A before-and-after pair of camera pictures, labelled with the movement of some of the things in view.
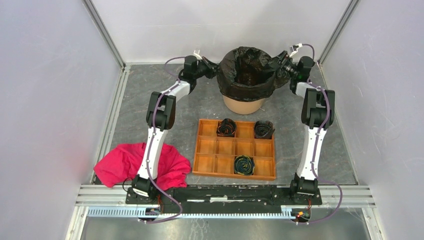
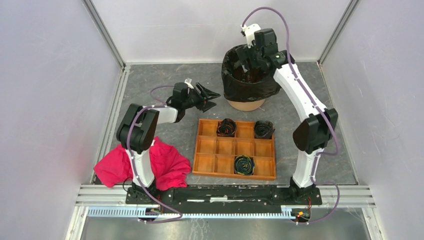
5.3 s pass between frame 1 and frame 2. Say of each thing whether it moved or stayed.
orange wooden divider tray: stayed
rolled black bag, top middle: stayed
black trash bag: stayed
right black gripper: moved
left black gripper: moved
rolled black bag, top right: stayed
